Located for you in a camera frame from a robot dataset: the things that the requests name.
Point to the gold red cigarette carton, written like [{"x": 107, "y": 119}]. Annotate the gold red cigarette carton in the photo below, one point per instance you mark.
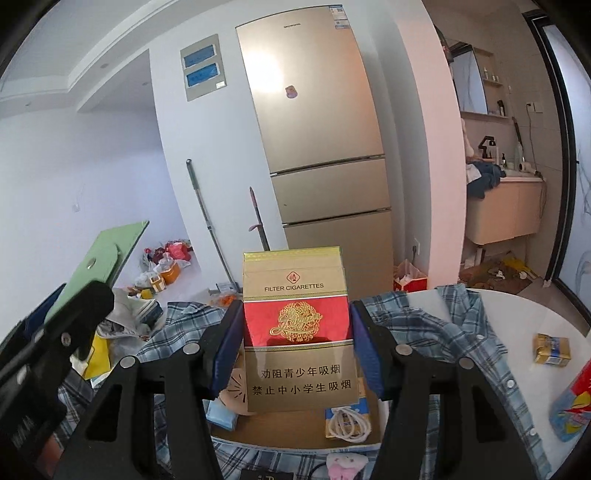
[{"x": 298, "y": 350}]

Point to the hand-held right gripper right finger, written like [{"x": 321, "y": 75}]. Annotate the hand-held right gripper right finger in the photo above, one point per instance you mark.
[{"x": 364, "y": 353}]

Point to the green board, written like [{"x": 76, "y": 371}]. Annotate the green board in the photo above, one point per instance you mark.
[{"x": 115, "y": 249}]

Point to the blue tissue pack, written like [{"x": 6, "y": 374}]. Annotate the blue tissue pack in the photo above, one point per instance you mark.
[{"x": 221, "y": 415}]

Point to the pink plush toy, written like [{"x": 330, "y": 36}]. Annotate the pink plush toy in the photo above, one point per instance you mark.
[{"x": 346, "y": 466}]

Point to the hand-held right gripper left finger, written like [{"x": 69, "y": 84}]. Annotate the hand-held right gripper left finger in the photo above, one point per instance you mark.
[{"x": 226, "y": 353}]

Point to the beige vanity cabinet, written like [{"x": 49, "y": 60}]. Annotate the beige vanity cabinet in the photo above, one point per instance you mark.
[{"x": 503, "y": 212}]

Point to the yellow bag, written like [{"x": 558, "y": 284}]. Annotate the yellow bag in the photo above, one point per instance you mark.
[{"x": 99, "y": 357}]

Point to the black faucet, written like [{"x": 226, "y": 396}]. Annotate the black faucet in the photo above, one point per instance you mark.
[{"x": 487, "y": 145}]

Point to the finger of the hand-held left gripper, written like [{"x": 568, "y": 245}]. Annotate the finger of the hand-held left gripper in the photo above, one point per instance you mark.
[
  {"x": 78, "y": 318},
  {"x": 37, "y": 314}
]

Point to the white hair dryer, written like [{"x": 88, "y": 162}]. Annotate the white hair dryer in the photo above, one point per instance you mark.
[{"x": 528, "y": 167}]

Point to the wall mirror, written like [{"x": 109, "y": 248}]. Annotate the wall mirror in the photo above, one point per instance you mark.
[{"x": 468, "y": 81}]

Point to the wall electrical panel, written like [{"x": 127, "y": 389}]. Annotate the wall electrical panel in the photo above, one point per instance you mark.
[{"x": 201, "y": 69}]

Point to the red blue snack packet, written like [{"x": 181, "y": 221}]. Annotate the red blue snack packet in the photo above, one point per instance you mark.
[{"x": 575, "y": 406}]

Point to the frosted glass door floral print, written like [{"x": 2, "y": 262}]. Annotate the frosted glass door floral print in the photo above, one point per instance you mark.
[{"x": 570, "y": 161}]

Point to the clear bag orange contents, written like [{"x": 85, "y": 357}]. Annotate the clear bag orange contents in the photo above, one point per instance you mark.
[{"x": 166, "y": 274}]

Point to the grey plastic bag pile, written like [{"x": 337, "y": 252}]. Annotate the grey plastic bag pile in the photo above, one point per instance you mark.
[{"x": 134, "y": 314}]

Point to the yellow packet blue print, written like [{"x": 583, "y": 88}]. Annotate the yellow packet blue print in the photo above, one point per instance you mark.
[
  {"x": 334, "y": 436},
  {"x": 551, "y": 350}
]

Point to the cardboard box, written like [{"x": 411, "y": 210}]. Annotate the cardboard box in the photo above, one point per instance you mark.
[{"x": 286, "y": 429}]

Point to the blue clothing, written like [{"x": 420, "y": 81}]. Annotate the blue clothing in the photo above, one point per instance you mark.
[{"x": 485, "y": 180}]

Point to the red plastic bag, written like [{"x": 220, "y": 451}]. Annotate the red plastic bag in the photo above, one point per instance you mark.
[{"x": 178, "y": 251}]

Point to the blue plaid shirt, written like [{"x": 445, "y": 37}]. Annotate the blue plaid shirt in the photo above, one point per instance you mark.
[{"x": 443, "y": 332}]

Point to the black box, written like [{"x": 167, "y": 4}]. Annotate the black box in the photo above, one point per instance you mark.
[{"x": 268, "y": 476}]

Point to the brown floor mat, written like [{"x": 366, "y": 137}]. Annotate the brown floor mat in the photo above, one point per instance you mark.
[{"x": 498, "y": 277}]

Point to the red box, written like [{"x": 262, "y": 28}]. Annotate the red box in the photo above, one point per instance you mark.
[{"x": 410, "y": 277}]

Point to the gold refrigerator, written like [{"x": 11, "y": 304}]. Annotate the gold refrigerator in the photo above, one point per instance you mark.
[{"x": 318, "y": 115}]

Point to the wall socket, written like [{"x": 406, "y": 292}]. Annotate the wall socket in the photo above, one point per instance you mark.
[{"x": 535, "y": 107}]

